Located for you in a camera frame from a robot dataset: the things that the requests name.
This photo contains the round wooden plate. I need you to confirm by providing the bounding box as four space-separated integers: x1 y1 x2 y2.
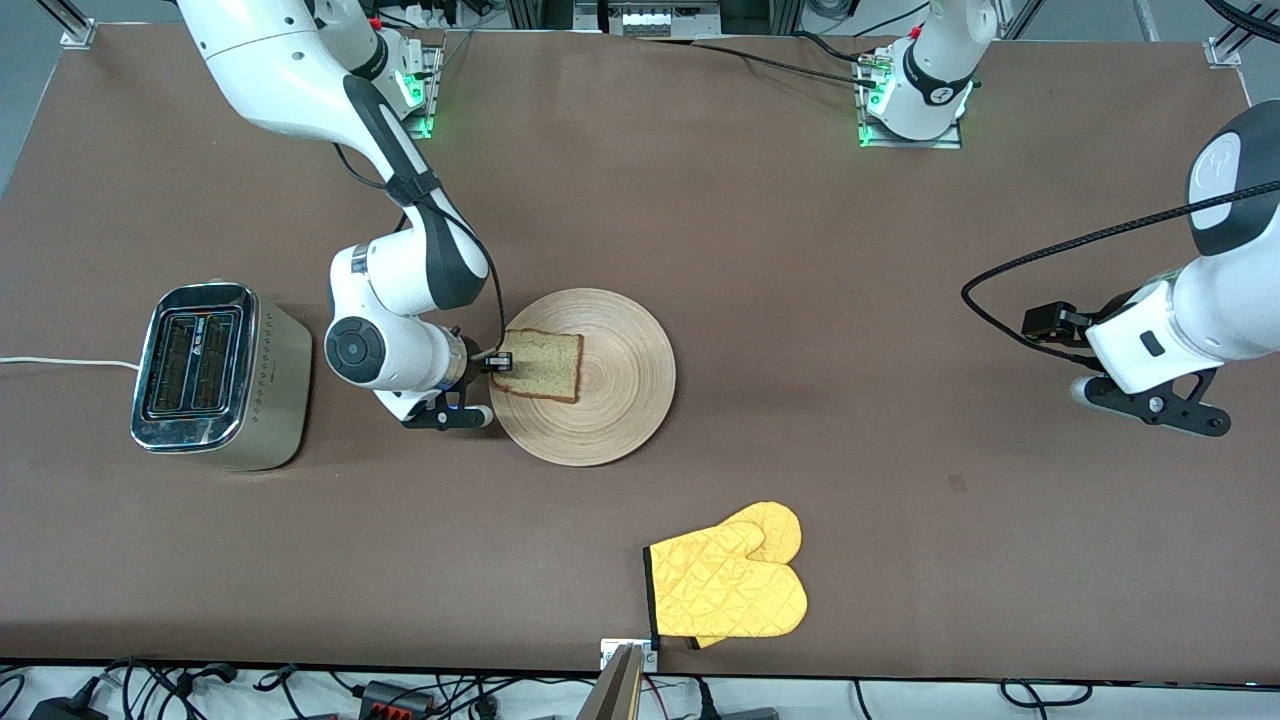
488 288 678 468

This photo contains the black power adapter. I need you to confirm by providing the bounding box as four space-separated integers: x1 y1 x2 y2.
28 695 109 720

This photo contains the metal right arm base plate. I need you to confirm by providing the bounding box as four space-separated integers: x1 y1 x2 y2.
330 40 444 140

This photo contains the white power strip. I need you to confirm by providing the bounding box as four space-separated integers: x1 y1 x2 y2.
608 0 723 37

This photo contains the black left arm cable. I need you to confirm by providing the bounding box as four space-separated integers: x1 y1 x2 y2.
960 178 1280 361

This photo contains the black looped floor cable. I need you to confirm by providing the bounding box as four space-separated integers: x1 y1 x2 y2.
1000 680 1096 709

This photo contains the brown bread slice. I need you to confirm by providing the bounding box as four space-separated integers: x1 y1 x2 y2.
490 328 585 404

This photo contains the short black table cable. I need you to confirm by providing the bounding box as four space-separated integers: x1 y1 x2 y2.
795 30 871 63

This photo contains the chrome two-slot toaster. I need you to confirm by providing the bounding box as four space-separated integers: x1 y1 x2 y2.
130 280 314 473

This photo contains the black red connector box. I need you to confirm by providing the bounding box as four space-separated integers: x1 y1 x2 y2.
358 680 438 719

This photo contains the yellow quilted oven mitt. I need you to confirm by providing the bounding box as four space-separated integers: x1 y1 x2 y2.
690 501 803 649
643 519 809 641

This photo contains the black cable clip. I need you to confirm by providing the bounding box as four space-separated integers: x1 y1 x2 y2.
175 662 241 698

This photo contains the grey angled bar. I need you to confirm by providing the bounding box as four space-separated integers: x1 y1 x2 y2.
575 643 646 720

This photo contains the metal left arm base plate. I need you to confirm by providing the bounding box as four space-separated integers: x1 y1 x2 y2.
857 50 964 150

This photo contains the long black table cable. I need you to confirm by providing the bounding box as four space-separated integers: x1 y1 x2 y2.
690 38 881 89

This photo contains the small metal edge bracket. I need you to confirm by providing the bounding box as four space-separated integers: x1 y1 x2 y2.
600 638 659 671

